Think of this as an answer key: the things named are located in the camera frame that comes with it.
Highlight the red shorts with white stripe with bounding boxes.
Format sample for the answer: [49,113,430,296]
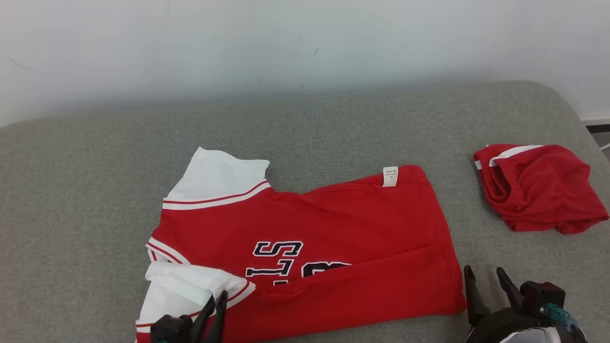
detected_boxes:
[473,144,610,235]

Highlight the grey fabric sofa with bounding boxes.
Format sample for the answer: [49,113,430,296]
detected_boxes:
[0,80,610,343]

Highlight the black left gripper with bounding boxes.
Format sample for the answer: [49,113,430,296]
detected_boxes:
[150,291,229,343]

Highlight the red jersey with white sleeves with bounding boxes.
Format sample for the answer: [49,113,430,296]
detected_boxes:
[135,147,467,343]

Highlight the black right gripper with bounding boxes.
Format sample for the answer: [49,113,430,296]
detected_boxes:
[464,265,590,343]

